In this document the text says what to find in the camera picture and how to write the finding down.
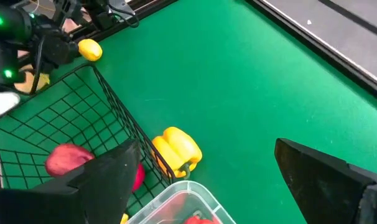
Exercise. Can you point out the green table mat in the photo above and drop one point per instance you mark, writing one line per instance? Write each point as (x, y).
(238, 93)

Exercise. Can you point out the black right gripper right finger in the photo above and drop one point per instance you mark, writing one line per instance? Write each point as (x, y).
(331, 193)

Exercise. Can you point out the dark red fruit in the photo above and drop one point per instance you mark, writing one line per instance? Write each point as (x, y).
(64, 160)

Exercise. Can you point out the black table frame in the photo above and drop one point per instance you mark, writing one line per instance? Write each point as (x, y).
(331, 56)

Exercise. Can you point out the black floor tape strip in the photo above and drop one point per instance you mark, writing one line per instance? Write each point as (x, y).
(353, 17)

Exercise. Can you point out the red round tomato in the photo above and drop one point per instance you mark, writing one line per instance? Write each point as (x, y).
(194, 221)

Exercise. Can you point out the yellow bell pepper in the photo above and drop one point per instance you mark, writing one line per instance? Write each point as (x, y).
(176, 149)

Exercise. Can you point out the orange yellow mango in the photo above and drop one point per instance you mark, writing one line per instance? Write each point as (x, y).
(26, 84)

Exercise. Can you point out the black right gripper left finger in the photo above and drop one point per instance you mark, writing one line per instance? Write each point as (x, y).
(82, 199)

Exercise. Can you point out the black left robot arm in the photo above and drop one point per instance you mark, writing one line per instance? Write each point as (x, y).
(8, 34)

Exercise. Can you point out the yellow lemon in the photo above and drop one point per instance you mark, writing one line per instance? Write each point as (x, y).
(90, 49)
(124, 219)

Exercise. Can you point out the clear plastic container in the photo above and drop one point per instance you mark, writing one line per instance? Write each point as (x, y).
(163, 211)

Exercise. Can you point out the white garlic bulb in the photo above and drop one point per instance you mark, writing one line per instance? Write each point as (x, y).
(2, 102)

